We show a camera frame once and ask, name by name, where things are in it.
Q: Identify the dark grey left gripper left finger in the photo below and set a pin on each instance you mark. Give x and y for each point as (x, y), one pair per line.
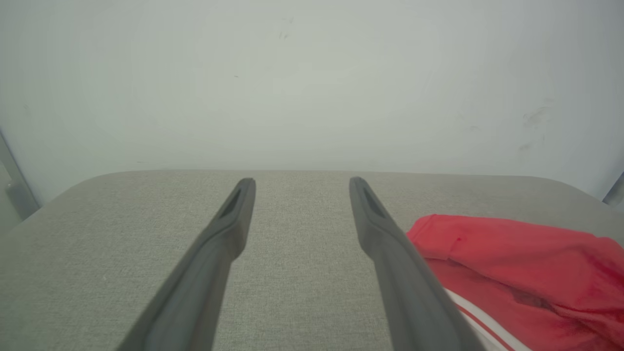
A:
(195, 292)

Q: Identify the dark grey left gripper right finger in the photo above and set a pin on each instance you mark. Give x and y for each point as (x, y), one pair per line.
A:
(409, 297)

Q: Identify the red and white sports jersey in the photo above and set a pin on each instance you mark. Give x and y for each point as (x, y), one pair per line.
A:
(512, 253)

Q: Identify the grey metal frame bar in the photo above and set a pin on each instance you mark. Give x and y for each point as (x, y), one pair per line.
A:
(19, 195)

